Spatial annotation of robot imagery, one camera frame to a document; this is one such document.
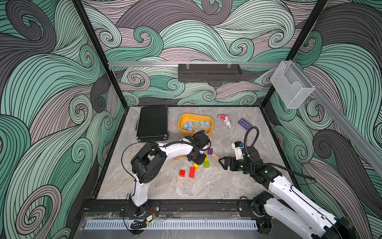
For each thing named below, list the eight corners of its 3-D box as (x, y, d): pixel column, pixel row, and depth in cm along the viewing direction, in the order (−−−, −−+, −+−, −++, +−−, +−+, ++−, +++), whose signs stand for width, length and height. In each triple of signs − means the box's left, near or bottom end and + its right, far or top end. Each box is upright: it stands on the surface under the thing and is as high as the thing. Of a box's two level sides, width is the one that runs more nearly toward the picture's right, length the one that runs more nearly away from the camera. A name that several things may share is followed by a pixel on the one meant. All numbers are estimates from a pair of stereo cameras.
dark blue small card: (246, 129, 108) (247, 128, 106) (237, 122, 112) (238, 120, 111) (251, 126, 110) (252, 124, 108) (242, 119, 115) (243, 117, 113)
